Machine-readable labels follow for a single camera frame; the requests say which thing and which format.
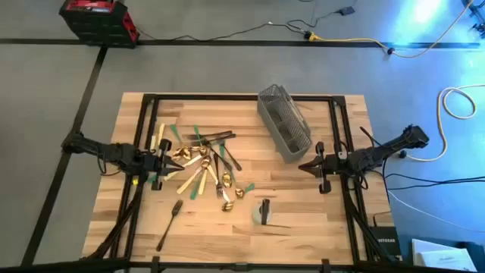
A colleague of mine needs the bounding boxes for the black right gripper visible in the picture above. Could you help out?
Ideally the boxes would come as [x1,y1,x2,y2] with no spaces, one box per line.
[298,141,357,195]

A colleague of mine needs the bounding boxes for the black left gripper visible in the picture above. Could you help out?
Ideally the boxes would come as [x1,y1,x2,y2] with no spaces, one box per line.
[130,139,186,191]

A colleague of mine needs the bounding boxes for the black spoon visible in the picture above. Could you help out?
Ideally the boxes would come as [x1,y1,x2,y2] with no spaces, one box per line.
[206,142,243,171]

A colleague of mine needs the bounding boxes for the grey mesh cutlery caddy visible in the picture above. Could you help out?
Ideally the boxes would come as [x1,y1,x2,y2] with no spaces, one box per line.
[256,83,312,164]

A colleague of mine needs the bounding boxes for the white cardboard box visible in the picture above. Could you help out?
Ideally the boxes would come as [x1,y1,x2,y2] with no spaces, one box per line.
[411,238,478,272]

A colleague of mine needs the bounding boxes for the red and black tool case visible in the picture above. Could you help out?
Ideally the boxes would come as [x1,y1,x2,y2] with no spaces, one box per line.
[58,0,140,49]

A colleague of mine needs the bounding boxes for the black stand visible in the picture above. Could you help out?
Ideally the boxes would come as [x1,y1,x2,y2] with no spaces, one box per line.
[460,0,485,39]

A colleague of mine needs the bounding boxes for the black aluminium table frame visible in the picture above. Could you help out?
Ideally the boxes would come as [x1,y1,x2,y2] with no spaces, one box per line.
[81,93,402,273]

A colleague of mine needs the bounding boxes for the black network switch box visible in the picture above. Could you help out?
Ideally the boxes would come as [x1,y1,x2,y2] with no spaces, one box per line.
[369,226,402,262]

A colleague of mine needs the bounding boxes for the thin white floor cable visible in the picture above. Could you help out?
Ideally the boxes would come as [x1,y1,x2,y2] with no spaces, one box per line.
[386,189,485,233]

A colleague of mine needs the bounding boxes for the black floor cable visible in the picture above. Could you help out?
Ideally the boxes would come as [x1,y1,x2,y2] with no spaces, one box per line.
[136,0,359,42]

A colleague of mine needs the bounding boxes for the yellow extension cable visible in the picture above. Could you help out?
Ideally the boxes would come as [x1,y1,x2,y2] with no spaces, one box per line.
[307,0,477,59]

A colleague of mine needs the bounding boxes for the white coiled cable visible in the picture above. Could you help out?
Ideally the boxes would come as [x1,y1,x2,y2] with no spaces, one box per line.
[405,83,485,163]

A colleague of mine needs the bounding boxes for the black cable bundle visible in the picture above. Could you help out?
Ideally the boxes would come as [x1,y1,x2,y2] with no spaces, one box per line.
[382,172,485,190]

